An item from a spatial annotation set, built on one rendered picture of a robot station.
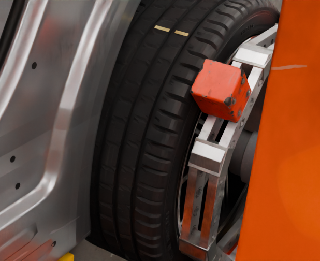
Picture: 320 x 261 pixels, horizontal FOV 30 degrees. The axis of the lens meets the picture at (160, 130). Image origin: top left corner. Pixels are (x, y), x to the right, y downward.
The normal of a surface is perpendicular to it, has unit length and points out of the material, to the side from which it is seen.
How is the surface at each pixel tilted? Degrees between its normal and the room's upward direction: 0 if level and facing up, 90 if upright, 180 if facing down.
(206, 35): 28
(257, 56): 45
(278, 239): 90
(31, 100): 90
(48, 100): 90
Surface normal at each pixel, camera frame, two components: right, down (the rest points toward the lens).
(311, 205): -0.51, 0.36
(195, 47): -0.22, -0.53
